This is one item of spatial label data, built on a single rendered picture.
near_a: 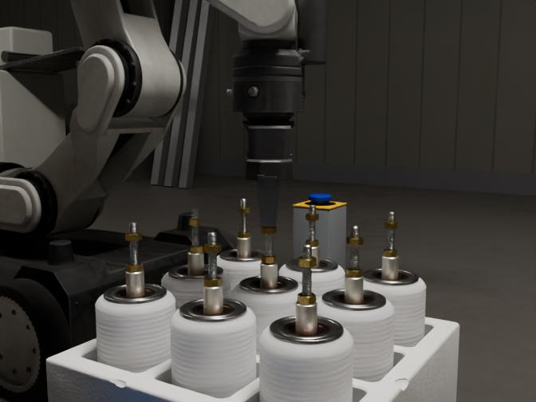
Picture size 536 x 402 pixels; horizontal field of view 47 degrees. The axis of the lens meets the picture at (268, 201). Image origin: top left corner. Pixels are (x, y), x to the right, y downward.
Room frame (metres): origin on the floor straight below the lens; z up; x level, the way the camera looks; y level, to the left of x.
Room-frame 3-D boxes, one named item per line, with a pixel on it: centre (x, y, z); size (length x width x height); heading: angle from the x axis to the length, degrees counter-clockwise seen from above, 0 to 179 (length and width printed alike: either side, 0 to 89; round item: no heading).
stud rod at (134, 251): (0.72, 0.16, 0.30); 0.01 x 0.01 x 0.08
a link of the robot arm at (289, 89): (0.76, 0.00, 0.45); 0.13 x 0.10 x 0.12; 2
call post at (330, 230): (1.05, -0.09, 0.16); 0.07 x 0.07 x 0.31; 58
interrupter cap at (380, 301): (0.70, -0.10, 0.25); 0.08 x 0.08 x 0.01
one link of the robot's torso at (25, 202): (1.34, 0.50, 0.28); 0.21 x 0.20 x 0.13; 58
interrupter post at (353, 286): (0.70, -0.10, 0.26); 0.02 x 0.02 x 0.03
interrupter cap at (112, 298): (0.72, 0.16, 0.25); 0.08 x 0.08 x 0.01
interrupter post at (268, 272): (0.76, 0.00, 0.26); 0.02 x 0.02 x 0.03
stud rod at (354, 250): (0.70, -0.10, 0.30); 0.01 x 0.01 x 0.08
